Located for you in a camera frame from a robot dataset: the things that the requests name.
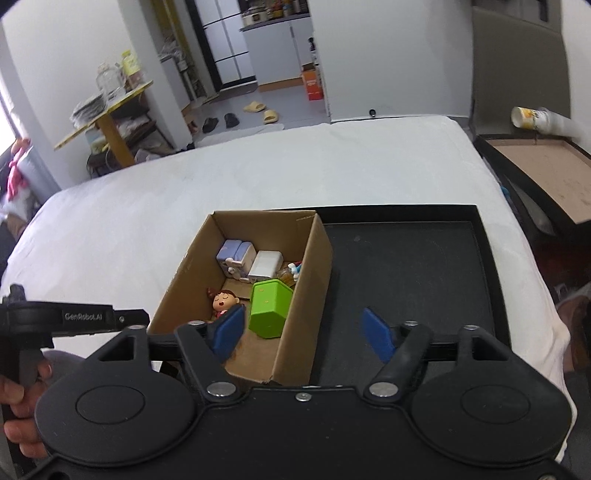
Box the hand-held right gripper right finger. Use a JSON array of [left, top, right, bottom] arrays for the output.
[[361, 307, 527, 400]]

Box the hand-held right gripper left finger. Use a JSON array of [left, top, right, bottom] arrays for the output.
[[87, 305, 247, 400]]

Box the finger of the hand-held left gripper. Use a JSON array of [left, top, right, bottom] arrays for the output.
[[113, 309, 151, 334]]

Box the brown-haired girl figurine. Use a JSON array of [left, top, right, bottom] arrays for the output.
[[205, 287, 241, 320]]

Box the green toy block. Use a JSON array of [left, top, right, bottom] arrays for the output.
[[248, 278, 295, 340]]

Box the black tray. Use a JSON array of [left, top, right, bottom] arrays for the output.
[[265, 204, 513, 388]]

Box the brown cardboard box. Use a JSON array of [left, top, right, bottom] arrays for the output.
[[147, 210, 334, 386]]

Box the white plug charger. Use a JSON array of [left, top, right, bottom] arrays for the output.
[[248, 250, 284, 283]]

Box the lavender toy figure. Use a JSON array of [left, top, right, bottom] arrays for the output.
[[216, 239, 257, 282]]

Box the small blue white figurine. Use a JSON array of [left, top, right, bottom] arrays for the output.
[[277, 261, 303, 284]]

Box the person's left hand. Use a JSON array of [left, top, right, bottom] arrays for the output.
[[0, 357, 54, 460]]

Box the pink cloth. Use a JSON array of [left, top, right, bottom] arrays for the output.
[[7, 138, 31, 200]]

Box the yellow-legged side table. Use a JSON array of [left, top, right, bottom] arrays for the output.
[[53, 80, 155, 168]]

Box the stack of wrapped plates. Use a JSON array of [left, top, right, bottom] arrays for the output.
[[70, 95, 109, 125]]

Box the glass jar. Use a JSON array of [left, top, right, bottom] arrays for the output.
[[96, 62, 126, 100]]

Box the orange carton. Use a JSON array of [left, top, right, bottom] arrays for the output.
[[301, 65, 324, 101]]

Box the paper cup on its side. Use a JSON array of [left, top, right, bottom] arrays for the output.
[[510, 106, 578, 139]]

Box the white kitchen cabinet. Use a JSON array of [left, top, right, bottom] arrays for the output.
[[239, 14, 319, 88]]

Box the black-framed glass door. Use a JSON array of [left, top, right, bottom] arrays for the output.
[[194, 0, 259, 88]]

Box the grey door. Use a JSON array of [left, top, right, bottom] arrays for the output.
[[470, 0, 575, 137]]

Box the black picture frame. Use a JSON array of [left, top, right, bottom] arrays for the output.
[[473, 134, 591, 245]]

